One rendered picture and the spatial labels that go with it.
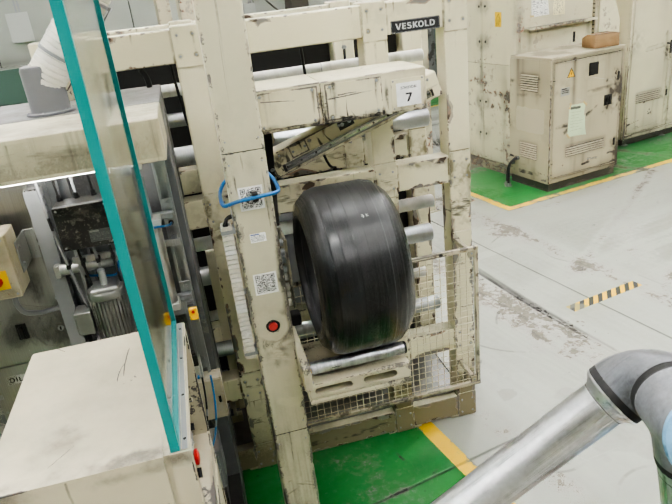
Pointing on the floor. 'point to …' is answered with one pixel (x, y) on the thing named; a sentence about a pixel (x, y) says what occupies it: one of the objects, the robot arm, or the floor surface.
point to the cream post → (240, 97)
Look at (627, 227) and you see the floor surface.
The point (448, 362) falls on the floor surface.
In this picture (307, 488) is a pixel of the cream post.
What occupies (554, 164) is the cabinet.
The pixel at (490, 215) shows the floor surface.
